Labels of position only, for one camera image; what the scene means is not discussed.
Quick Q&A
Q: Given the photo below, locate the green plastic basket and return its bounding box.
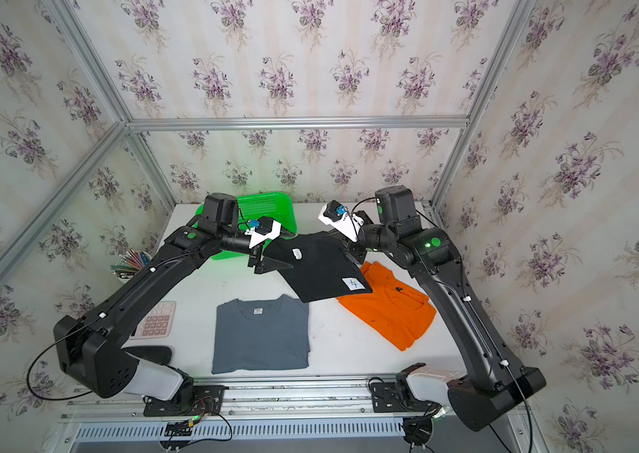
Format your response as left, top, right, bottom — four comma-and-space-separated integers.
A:
187, 193, 297, 258

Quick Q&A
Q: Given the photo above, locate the aluminium front rail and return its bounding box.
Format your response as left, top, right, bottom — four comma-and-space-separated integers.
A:
58, 376, 530, 424

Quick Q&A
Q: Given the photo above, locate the black t-shirt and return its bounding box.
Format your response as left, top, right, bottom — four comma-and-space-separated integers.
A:
264, 231, 372, 303

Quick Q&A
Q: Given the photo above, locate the coloured pencils bundle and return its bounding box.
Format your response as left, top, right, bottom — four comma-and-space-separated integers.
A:
111, 250, 151, 279

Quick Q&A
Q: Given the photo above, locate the pale green pencil cup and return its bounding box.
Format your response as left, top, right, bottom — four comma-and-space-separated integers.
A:
111, 250, 154, 282

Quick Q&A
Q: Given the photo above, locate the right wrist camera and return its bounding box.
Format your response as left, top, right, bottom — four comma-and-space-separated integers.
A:
318, 200, 365, 243

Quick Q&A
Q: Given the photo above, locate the grey t-shirt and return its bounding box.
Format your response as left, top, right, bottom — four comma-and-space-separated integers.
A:
211, 294, 310, 375

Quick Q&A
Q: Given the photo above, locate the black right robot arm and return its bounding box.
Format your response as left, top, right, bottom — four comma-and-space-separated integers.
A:
342, 185, 547, 431

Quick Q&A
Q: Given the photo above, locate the orange t-shirt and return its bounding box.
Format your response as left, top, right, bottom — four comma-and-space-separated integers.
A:
338, 262, 436, 351

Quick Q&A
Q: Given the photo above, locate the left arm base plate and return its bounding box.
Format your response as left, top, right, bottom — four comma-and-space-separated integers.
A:
143, 385, 226, 417

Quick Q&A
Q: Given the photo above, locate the black oval case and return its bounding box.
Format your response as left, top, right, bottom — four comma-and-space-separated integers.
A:
123, 345, 174, 365

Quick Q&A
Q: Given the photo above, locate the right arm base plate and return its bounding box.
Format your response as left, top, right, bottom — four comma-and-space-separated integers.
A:
367, 377, 444, 413

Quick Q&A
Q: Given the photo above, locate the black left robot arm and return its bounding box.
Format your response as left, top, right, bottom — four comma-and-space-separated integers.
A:
54, 193, 294, 410

